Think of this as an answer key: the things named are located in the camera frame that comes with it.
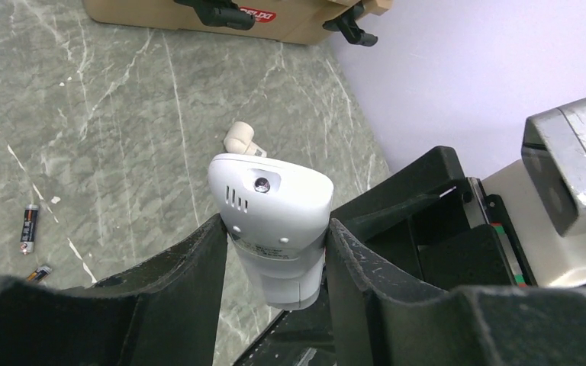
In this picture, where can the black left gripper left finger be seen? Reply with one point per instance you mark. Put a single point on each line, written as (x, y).
(163, 311)

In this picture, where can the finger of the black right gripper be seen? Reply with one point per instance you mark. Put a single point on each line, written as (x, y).
(300, 337)

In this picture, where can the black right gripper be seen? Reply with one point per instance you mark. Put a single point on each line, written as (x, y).
(460, 235)

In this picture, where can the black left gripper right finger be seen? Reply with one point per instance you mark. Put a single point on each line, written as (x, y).
(382, 315)

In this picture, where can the white remote control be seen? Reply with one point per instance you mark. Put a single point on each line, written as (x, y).
(276, 214)

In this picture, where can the white pipe elbow fitting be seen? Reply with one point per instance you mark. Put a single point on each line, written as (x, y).
(239, 140)

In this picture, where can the tan plastic toolbox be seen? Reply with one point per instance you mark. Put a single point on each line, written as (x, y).
(297, 22)

